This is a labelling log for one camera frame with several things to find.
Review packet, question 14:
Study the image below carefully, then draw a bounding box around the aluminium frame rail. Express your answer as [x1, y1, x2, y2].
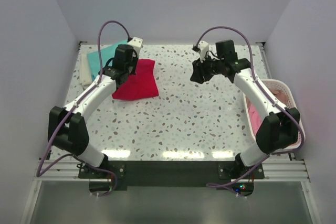
[34, 159, 310, 182]

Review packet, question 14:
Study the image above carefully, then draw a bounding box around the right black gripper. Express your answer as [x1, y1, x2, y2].
[190, 53, 224, 84]

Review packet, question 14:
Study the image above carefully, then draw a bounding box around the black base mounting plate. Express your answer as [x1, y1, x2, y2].
[77, 161, 265, 196]

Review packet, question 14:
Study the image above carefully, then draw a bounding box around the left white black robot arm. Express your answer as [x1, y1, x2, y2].
[48, 42, 141, 178]

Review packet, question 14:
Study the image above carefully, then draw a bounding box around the folded cream t shirt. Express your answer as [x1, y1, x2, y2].
[79, 54, 92, 87]

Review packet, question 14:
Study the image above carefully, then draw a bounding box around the pink t shirt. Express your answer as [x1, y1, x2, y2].
[246, 102, 262, 141]

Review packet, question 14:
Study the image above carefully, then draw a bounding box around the white plastic laundry basket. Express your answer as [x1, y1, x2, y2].
[243, 79, 301, 154]

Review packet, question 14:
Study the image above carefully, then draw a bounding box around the red t shirt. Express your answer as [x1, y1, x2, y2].
[112, 59, 159, 101]

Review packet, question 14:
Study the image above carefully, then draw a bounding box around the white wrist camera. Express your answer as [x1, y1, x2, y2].
[192, 40, 209, 62]
[128, 37, 143, 53]

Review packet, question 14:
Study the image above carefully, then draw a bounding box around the folded teal t shirt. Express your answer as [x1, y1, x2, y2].
[87, 40, 128, 81]

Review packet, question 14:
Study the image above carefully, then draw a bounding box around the beige t shirt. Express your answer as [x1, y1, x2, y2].
[270, 88, 288, 104]

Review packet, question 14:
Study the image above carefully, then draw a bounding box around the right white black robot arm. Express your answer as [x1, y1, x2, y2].
[191, 40, 300, 178]

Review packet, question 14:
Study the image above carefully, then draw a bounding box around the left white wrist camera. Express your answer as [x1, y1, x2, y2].
[128, 37, 143, 53]

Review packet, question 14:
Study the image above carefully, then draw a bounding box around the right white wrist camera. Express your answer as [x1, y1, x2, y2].
[192, 40, 209, 62]

